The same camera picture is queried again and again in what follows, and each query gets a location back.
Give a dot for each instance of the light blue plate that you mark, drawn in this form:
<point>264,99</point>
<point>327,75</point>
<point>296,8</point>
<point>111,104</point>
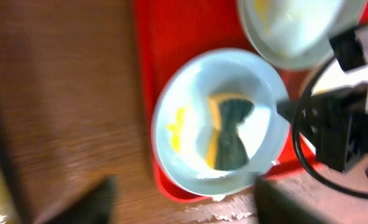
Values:
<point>182,125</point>

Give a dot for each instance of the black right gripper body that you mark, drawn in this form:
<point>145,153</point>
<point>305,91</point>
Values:
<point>335,121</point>

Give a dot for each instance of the yellow green sponge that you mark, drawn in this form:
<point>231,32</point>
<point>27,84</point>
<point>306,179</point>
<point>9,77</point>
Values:
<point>226,150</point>

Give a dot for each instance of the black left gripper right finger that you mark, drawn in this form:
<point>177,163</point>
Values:
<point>275,207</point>

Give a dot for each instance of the red plastic tray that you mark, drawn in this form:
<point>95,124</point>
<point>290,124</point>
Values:
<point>170,33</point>

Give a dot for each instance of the mint green plate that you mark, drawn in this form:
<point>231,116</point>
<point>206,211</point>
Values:
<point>294,34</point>

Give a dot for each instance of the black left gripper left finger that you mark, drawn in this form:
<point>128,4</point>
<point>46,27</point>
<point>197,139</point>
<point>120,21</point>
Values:
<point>94,208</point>

